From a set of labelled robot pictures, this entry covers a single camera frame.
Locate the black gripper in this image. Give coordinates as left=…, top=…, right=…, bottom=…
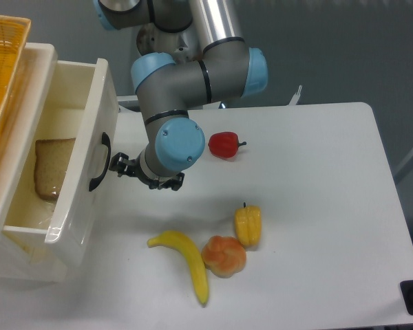
left=108, top=152, right=184, bottom=191

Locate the white drawer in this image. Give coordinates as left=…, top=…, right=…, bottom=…
left=4, top=59, right=118, bottom=267

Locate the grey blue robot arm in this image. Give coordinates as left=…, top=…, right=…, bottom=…
left=94, top=1, right=268, bottom=190

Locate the white drawer cabinet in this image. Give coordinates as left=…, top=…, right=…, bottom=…
left=0, top=43, right=67, bottom=281

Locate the yellow toy banana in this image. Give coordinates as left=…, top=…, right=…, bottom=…
left=147, top=230, right=209, bottom=306

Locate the red toy bell pepper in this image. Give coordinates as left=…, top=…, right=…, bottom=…
left=208, top=131, right=247, bottom=160

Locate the brown bread slice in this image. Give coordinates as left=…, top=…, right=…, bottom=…
left=34, top=138, right=75, bottom=202

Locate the yellow toy bell pepper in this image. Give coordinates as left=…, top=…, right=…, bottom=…
left=234, top=203, right=262, bottom=248

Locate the orange swirl bread roll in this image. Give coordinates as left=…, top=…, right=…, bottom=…
left=201, top=236, right=246, bottom=278

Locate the yellow woven basket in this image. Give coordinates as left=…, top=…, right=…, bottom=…
left=0, top=15, right=32, bottom=138

